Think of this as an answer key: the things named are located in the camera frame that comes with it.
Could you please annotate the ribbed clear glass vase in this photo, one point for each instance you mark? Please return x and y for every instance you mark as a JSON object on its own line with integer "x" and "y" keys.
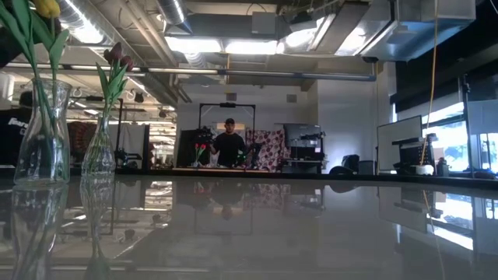
{"x": 97, "y": 159}

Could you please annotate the long ceiling light strip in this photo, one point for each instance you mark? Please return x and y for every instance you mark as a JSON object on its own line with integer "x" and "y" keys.
{"x": 87, "y": 33}

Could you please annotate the person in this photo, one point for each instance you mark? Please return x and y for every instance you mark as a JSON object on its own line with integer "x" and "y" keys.
{"x": 229, "y": 149}
{"x": 11, "y": 148}

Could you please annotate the smooth clear glass carafe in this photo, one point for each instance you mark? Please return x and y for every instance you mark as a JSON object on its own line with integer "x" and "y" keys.
{"x": 64, "y": 163}

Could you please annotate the bright ceiling light panel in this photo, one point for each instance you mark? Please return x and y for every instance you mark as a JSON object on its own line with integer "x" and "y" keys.
{"x": 194, "y": 44}
{"x": 251, "y": 46}

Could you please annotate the black panel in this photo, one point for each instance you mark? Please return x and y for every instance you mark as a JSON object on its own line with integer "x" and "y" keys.
{"x": 184, "y": 151}

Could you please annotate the grey ceiling box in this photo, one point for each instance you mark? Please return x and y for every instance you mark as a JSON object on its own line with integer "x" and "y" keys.
{"x": 264, "y": 23}

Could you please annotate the long grey ceiling pipe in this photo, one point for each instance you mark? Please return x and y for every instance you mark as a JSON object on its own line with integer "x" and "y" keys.
{"x": 272, "y": 73}

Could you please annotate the floral patterned cloth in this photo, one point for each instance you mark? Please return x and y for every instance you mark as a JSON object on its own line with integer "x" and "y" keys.
{"x": 272, "y": 148}

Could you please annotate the black monitor machine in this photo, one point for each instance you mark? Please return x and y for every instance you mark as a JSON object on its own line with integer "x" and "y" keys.
{"x": 303, "y": 134}

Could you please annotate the black office chair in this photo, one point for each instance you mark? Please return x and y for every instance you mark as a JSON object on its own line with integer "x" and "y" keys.
{"x": 350, "y": 161}

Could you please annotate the white board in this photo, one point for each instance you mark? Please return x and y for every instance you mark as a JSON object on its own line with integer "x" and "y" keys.
{"x": 397, "y": 144}

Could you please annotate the black equipment rack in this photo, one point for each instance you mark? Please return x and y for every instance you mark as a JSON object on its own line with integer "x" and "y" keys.
{"x": 412, "y": 149}

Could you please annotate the small white container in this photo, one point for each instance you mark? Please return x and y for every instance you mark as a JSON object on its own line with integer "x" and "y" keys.
{"x": 424, "y": 170}

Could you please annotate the bright window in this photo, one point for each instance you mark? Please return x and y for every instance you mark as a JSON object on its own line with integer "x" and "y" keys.
{"x": 451, "y": 144}

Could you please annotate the black vertical stand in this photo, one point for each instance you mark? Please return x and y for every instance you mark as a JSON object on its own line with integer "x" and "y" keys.
{"x": 465, "y": 116}

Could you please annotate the round silver ceiling duct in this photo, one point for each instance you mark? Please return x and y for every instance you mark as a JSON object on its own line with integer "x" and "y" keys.
{"x": 173, "y": 11}

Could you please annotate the black gantry frame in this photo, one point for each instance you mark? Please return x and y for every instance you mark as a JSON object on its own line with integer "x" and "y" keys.
{"x": 227, "y": 104}

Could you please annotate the slanted silver duct panel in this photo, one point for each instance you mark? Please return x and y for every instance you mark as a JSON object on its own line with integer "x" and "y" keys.
{"x": 338, "y": 27}

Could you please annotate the rectangular metal ceiling duct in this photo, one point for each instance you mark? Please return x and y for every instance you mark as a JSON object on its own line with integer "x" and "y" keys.
{"x": 420, "y": 35}

